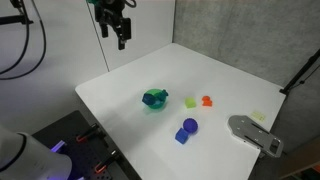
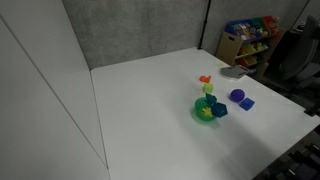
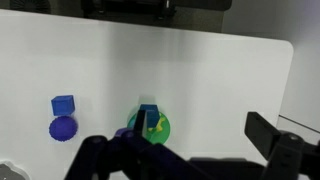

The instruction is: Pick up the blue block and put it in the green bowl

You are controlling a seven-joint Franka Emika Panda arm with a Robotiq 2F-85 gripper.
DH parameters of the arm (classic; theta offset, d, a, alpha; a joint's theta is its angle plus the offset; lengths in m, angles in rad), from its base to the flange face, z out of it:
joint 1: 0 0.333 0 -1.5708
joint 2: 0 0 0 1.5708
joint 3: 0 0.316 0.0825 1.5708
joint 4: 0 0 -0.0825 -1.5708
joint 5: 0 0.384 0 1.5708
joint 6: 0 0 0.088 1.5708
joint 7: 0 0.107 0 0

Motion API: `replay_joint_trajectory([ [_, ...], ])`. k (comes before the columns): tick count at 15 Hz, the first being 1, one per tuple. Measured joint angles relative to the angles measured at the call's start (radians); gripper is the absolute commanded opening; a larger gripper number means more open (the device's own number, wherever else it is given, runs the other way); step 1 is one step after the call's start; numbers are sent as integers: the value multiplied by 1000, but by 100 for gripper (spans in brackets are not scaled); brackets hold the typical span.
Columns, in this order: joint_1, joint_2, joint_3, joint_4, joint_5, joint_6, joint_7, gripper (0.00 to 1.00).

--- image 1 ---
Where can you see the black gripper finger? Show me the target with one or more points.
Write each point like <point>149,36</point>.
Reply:
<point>104,30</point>
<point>122,33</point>

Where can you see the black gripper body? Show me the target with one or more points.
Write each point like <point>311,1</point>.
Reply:
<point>110,10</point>

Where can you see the blue cube block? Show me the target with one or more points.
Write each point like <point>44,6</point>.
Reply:
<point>182,135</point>

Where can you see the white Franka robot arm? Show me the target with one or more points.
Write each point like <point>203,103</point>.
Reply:
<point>23,160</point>

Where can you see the dark blue hexagonal block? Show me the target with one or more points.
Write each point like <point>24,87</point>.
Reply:
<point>148,98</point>

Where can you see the green bowl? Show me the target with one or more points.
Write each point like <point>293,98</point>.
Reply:
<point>156,104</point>

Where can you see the yellow-green block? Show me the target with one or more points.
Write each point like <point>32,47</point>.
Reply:
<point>190,102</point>

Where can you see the orange block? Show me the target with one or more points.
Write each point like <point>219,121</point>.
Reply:
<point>206,101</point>

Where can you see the pale yellow flat sticker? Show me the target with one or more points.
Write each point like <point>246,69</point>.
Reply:
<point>258,116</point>

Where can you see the black stand pole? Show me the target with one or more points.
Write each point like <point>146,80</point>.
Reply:
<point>300,75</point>

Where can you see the wooden toy shelf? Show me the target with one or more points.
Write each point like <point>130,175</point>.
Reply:
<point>300,160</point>

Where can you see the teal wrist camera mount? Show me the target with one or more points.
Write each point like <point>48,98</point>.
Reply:
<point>93,1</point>

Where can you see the black horizontal mount bar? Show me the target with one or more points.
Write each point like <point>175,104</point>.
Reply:
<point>15,20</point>

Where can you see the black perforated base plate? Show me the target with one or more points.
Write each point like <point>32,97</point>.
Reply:
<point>76,150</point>

